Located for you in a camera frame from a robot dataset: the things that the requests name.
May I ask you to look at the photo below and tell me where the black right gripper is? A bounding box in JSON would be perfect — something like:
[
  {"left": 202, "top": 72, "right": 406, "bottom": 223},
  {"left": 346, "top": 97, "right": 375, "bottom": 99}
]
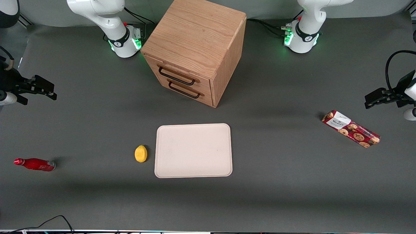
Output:
[{"left": 0, "top": 69, "right": 58, "bottom": 105}]

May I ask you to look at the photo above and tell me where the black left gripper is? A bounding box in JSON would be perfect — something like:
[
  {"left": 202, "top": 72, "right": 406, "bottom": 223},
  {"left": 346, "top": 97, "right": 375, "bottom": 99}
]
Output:
[{"left": 364, "top": 72, "right": 416, "bottom": 110}]

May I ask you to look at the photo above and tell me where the black metal drawer handle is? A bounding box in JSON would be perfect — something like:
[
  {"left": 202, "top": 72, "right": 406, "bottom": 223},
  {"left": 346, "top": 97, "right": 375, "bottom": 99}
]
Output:
[
  {"left": 168, "top": 81, "right": 201, "bottom": 99},
  {"left": 158, "top": 66, "right": 196, "bottom": 86}
]

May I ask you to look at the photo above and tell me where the wooden drawer cabinet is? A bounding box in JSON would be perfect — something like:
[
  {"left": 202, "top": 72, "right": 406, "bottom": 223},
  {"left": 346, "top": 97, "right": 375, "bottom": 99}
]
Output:
[
  {"left": 140, "top": 0, "right": 247, "bottom": 108},
  {"left": 145, "top": 55, "right": 212, "bottom": 95}
]

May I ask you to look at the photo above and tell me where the wooden drawer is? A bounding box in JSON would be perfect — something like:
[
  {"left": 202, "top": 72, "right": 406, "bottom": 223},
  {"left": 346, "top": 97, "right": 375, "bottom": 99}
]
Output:
[{"left": 150, "top": 70, "right": 214, "bottom": 108}]

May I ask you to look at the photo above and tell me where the red cookie box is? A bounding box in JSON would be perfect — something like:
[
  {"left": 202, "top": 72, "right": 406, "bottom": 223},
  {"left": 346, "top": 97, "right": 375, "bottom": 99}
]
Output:
[{"left": 321, "top": 110, "right": 381, "bottom": 149}]

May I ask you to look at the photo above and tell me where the red bottle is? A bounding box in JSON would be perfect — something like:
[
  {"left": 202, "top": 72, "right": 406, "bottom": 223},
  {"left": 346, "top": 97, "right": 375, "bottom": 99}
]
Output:
[{"left": 14, "top": 158, "right": 56, "bottom": 172}]

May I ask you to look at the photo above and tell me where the yellow lemon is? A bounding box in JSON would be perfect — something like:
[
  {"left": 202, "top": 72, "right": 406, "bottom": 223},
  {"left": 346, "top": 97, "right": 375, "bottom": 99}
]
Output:
[{"left": 135, "top": 145, "right": 148, "bottom": 163}]

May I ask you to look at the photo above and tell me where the beige rectangular tray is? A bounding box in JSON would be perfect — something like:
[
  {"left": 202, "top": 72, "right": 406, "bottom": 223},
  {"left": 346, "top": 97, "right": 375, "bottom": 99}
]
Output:
[{"left": 154, "top": 123, "right": 233, "bottom": 178}]

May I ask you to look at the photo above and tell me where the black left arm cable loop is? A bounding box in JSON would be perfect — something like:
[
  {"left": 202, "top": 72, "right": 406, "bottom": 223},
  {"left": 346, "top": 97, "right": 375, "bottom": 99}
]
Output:
[{"left": 385, "top": 50, "right": 416, "bottom": 93}]

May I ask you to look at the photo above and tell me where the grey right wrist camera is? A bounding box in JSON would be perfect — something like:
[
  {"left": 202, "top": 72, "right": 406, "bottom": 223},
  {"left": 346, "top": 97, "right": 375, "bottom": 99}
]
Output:
[{"left": 0, "top": 92, "right": 17, "bottom": 106}]

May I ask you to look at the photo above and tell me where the black right base cable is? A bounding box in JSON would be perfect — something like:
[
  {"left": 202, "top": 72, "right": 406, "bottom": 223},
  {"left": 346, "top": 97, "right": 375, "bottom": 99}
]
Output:
[{"left": 124, "top": 6, "right": 156, "bottom": 25}]

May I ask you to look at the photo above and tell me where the black base cable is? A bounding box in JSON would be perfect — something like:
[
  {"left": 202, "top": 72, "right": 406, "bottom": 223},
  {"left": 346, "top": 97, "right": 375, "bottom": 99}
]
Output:
[
  {"left": 247, "top": 18, "right": 288, "bottom": 37},
  {"left": 124, "top": 6, "right": 156, "bottom": 25}
]

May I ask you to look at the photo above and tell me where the thin black table cable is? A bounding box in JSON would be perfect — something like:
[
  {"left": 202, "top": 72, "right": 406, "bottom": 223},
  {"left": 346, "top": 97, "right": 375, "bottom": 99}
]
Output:
[{"left": 9, "top": 215, "right": 75, "bottom": 234}]

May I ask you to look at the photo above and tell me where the black left base cable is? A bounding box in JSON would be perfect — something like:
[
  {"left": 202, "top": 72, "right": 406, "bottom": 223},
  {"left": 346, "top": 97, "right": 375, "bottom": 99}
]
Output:
[{"left": 247, "top": 18, "right": 288, "bottom": 37}]

